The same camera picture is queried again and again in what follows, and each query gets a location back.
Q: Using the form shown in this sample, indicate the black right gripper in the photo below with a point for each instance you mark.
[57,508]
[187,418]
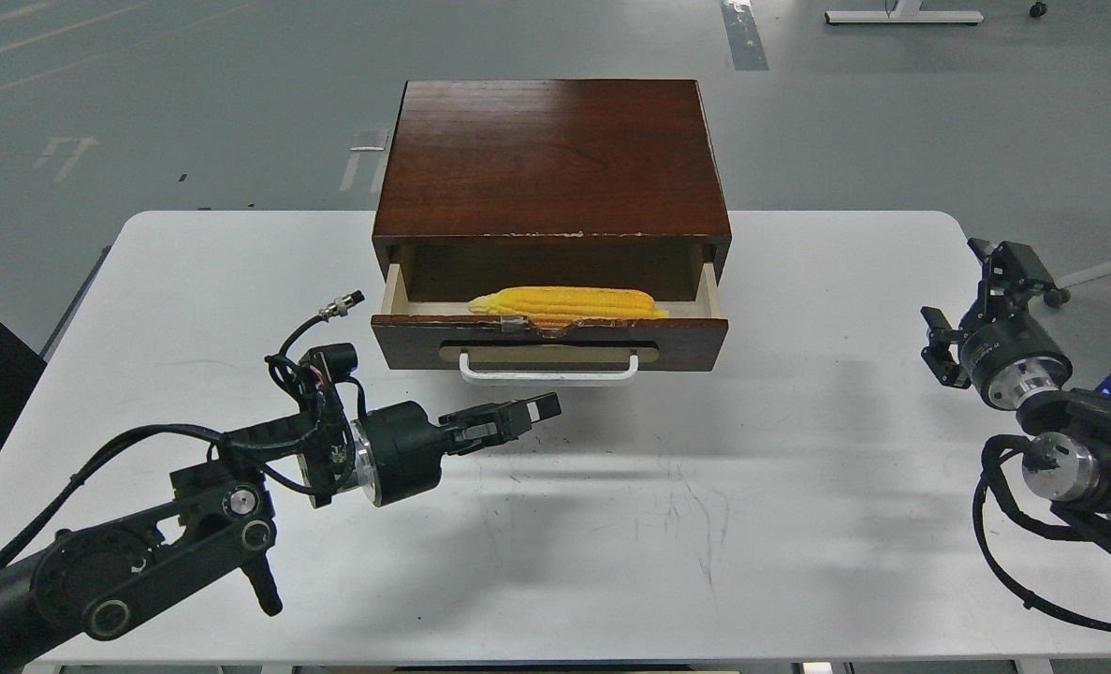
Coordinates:
[1012,356]

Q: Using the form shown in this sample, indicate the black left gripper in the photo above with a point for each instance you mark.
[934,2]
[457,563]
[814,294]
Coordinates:
[405,449]

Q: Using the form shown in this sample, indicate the yellow corn cob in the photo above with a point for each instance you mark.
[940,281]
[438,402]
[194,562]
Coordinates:
[552,307]

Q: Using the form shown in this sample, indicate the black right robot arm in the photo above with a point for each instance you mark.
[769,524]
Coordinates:
[1054,479]

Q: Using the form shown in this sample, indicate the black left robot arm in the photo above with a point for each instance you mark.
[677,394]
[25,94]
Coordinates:
[108,579]

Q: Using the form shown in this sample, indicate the dark wooden drawer cabinet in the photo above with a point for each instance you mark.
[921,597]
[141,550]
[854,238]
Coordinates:
[535,160]

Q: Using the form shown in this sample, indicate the white desk leg base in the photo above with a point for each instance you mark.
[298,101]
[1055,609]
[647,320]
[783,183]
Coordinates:
[904,13]

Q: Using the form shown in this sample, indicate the wooden drawer with white handle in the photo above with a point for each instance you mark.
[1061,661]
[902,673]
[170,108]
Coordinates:
[510,351]

